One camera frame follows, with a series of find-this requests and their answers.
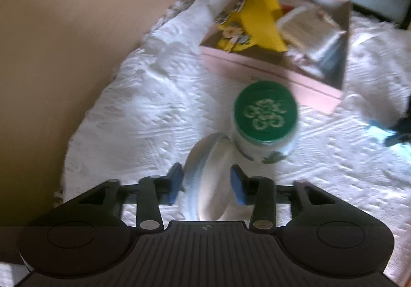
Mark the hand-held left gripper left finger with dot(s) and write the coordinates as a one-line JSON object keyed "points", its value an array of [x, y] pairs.
{"points": [[176, 182]]}

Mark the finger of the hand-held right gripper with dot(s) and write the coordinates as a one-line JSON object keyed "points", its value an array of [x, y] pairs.
{"points": [[396, 132]]}

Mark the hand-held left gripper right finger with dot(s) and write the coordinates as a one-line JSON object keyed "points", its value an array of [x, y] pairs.
{"points": [[237, 185]]}

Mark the pink cardboard box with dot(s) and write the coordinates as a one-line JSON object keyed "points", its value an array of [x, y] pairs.
{"points": [[273, 73]]}

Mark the yellow soft cloth item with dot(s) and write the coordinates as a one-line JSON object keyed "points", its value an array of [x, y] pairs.
{"points": [[257, 20]]}

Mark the jar with green lid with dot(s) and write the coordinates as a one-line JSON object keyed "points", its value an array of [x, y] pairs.
{"points": [[265, 113]]}

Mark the white textured blanket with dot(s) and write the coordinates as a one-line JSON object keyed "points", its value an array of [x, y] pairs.
{"points": [[144, 107]]}

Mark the silver grey packet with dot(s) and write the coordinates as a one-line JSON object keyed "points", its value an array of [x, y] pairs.
{"points": [[327, 49]]}

